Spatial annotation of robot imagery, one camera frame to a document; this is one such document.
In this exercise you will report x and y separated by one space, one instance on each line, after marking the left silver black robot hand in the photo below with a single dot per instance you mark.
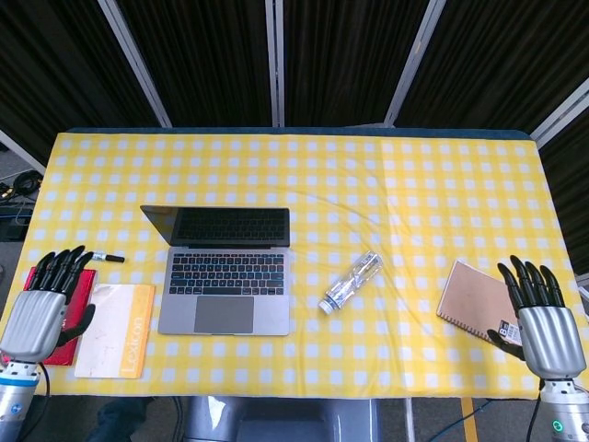
34 322

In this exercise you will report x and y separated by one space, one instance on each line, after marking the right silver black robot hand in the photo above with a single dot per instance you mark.
547 333

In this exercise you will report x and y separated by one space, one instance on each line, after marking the silver laptop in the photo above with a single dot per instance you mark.
225 276

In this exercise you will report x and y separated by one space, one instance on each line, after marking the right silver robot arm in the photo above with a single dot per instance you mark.
563 410

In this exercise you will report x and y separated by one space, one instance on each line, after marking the grey robot base column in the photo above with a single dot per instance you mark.
285 419

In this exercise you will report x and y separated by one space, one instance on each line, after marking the red certificate booklet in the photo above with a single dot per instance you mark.
76 322

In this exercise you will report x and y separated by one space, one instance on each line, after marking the brown spiral notebook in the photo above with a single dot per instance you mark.
474 294

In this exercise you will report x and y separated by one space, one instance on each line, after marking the white orange Lexicon book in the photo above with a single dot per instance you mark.
117 336

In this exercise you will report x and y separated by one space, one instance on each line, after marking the black capped marker pen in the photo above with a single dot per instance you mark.
108 257

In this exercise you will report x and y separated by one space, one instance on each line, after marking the clear plastic water bottle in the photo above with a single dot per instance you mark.
352 283

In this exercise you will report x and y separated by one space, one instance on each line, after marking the yellow white checkered tablecloth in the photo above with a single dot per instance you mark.
322 184

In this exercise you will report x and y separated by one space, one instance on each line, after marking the black folding screen panels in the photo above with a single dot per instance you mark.
294 60

